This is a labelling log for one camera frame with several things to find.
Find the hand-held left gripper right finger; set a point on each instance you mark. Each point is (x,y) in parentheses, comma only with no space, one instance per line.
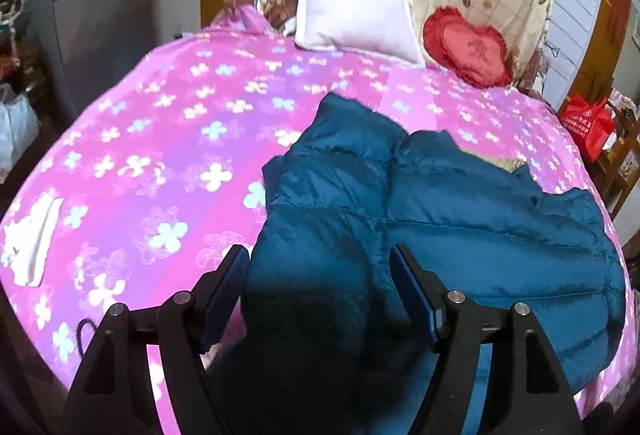
(417,300)

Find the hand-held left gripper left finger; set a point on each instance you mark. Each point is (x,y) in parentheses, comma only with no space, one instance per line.
(227,295)

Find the teal puffer jacket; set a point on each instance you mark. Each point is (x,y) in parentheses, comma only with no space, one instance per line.
(450,225)

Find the pink floral bed sheet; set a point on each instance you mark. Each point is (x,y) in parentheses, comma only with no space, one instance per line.
(175,115)

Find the white cloth item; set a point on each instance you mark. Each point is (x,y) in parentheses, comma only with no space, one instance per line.
(30,240)

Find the red shopping bag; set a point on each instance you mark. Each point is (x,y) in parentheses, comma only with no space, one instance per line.
(587,125)

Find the wooden chair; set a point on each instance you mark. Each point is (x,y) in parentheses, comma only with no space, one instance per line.
(622,150)

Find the red heart-shaped pillow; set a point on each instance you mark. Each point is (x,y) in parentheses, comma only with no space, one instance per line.
(470,47)

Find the white plastic bag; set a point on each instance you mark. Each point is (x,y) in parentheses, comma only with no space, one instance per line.
(17,130)

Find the white pillow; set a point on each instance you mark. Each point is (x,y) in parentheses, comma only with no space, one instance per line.
(350,10)

